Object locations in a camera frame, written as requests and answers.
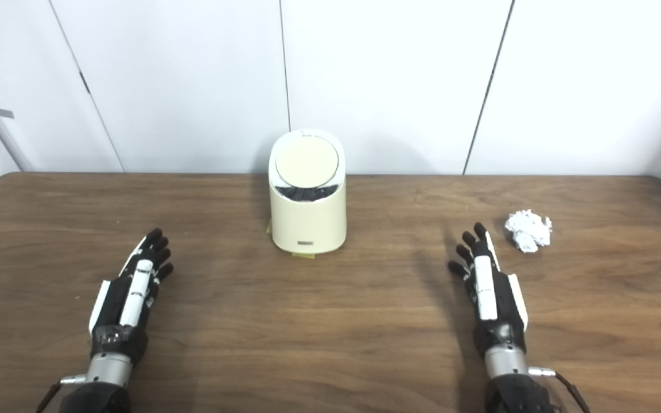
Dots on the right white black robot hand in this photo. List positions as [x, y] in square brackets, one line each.
[488, 298]

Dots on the small grey wall label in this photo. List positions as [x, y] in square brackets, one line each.
[6, 113]

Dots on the white paper ball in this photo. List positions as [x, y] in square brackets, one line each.
[528, 230]

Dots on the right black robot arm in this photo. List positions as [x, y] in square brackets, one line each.
[511, 384]

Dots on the round cream bin lid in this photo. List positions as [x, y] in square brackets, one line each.
[306, 160]

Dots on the cream-colored plastic bin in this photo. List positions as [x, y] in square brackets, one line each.
[307, 221]

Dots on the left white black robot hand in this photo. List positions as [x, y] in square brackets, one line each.
[135, 298]

